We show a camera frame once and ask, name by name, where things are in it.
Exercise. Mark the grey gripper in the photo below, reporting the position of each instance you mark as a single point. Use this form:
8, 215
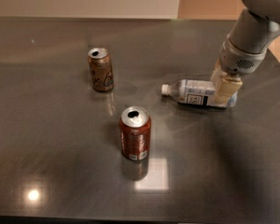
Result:
236, 61

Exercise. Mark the blue plastic water bottle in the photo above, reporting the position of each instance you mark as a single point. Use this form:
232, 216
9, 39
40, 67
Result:
196, 92

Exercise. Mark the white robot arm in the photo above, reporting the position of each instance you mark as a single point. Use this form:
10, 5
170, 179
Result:
259, 19

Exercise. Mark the red coke can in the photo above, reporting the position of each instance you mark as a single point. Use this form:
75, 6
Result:
135, 131

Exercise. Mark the brown patterned soda can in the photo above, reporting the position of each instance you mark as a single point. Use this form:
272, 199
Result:
101, 69

